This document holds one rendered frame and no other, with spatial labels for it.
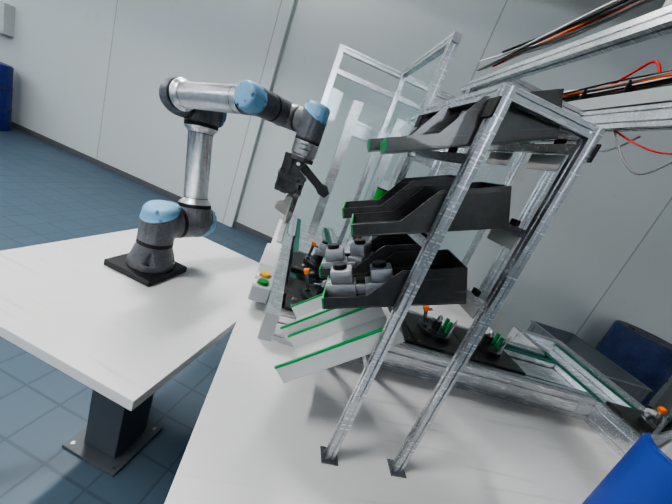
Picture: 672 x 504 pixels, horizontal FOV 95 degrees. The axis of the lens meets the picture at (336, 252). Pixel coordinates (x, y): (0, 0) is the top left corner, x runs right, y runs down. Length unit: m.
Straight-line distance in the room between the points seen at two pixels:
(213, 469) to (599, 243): 4.35
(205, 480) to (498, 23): 4.39
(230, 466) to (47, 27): 6.80
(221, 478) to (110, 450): 1.09
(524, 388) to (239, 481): 1.07
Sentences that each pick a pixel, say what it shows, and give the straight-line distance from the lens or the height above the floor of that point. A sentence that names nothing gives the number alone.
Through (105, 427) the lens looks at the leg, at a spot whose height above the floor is 0.15.
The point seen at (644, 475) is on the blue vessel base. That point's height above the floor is 1.07.
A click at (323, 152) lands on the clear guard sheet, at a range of 2.36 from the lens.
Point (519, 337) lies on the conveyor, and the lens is 2.00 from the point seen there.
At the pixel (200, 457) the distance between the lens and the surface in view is 0.76.
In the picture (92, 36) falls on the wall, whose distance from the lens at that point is 6.43.
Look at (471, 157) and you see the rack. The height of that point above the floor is 1.55.
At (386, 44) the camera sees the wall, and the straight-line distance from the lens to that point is 4.33.
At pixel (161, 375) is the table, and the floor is 0.86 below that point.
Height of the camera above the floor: 1.48
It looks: 17 degrees down
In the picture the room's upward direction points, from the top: 21 degrees clockwise
